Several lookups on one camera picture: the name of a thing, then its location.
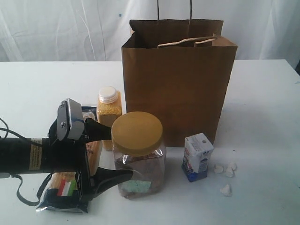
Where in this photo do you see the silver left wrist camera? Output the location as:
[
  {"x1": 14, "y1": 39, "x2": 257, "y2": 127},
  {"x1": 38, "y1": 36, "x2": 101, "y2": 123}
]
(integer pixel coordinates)
[{"x1": 48, "y1": 98, "x2": 84, "y2": 145}]

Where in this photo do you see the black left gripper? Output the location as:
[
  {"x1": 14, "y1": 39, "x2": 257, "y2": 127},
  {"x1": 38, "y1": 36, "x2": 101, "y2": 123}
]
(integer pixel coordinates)
[{"x1": 41, "y1": 118, "x2": 133, "y2": 202}]

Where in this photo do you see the small milk carton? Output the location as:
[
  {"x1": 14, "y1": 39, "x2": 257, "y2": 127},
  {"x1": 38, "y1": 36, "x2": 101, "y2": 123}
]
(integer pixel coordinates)
[{"x1": 181, "y1": 133, "x2": 214, "y2": 182}]

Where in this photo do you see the yellow grain bottle white cap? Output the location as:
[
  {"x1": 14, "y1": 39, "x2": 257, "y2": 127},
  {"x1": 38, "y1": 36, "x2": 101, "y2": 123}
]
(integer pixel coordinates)
[{"x1": 97, "y1": 86, "x2": 123, "y2": 152}]

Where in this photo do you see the spaghetti packet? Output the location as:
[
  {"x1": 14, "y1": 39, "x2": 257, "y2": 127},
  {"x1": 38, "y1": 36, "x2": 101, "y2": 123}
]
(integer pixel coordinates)
[{"x1": 35, "y1": 105, "x2": 104, "y2": 214}]

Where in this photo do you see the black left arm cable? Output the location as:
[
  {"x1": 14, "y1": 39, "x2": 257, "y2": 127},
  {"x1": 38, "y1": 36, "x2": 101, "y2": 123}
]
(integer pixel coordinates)
[{"x1": 0, "y1": 117, "x2": 51, "y2": 207}]

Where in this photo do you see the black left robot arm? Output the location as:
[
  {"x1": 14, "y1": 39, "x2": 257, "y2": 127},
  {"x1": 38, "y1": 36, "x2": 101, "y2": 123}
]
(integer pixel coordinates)
[{"x1": 0, "y1": 118, "x2": 133, "y2": 202}]

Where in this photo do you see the brown paper bag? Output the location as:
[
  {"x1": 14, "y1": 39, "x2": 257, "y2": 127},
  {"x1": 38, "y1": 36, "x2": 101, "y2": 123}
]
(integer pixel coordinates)
[{"x1": 120, "y1": 0, "x2": 238, "y2": 148}]

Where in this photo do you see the clear nut jar yellow lid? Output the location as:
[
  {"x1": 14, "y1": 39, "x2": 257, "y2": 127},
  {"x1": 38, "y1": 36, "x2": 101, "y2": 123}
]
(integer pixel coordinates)
[{"x1": 112, "y1": 112, "x2": 166, "y2": 199}]

